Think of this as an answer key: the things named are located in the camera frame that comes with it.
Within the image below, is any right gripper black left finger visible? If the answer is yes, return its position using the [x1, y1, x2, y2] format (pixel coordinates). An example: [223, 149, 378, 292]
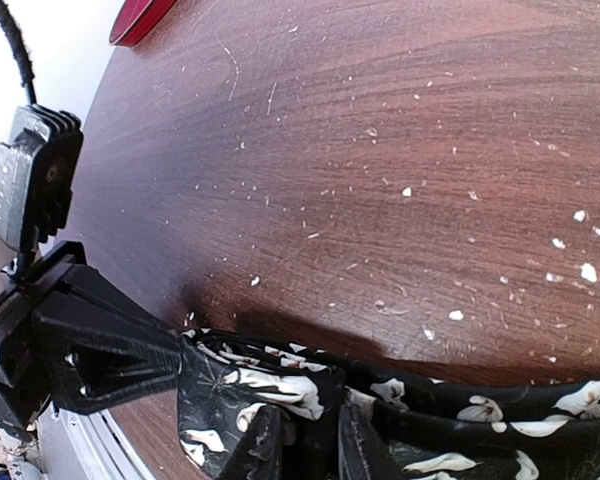
[219, 403, 283, 480]

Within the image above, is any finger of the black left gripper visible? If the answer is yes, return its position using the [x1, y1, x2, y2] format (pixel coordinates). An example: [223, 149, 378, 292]
[32, 265, 181, 414]

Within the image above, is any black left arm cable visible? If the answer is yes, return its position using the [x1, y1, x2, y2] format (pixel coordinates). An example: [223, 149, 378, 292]
[0, 0, 39, 106]

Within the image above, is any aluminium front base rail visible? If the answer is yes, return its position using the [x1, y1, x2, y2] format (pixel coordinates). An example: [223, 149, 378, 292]
[37, 406, 154, 480]

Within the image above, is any dark red round tray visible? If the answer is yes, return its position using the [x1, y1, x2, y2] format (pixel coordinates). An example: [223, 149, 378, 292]
[109, 0, 176, 48]

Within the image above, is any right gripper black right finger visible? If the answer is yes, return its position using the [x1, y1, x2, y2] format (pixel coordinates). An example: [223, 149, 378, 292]
[338, 403, 403, 480]

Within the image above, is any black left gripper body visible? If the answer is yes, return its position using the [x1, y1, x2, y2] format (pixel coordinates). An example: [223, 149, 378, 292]
[0, 241, 86, 440]

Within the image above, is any black skull pattern tie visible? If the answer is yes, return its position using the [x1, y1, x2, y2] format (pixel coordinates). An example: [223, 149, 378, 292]
[177, 329, 600, 479]

